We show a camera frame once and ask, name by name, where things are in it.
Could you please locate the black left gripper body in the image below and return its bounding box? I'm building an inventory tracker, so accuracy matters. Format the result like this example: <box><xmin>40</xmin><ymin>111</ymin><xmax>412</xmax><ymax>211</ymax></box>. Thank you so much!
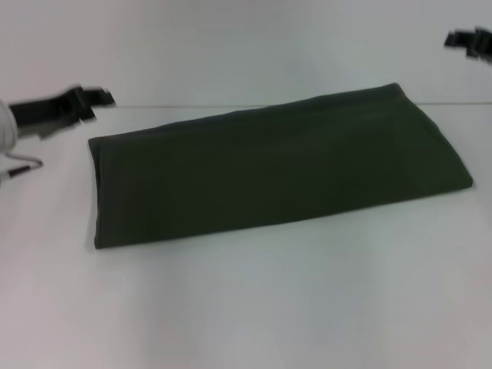
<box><xmin>8</xmin><ymin>88</ymin><xmax>85</xmax><ymax>141</ymax></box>

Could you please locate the dark green shirt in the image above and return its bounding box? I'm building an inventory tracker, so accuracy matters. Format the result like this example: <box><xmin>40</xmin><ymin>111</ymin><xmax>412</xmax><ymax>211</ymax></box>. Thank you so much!
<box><xmin>87</xmin><ymin>81</ymin><xmax>474</xmax><ymax>251</ymax></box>

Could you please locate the dark red left cable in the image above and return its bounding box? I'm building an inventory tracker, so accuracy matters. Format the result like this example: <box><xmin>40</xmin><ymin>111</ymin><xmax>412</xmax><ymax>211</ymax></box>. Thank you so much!
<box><xmin>7</xmin><ymin>152</ymin><xmax>44</xmax><ymax>178</ymax></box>

